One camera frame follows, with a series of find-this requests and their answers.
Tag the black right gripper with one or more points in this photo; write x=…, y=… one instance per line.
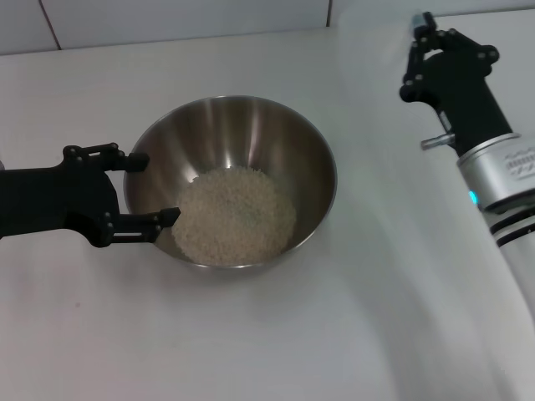
x=464, y=96

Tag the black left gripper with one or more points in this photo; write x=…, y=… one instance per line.
x=54, y=200

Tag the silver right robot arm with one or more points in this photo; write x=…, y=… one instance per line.
x=501, y=184

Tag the stainless steel mixing bowl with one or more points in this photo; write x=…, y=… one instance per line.
x=251, y=138

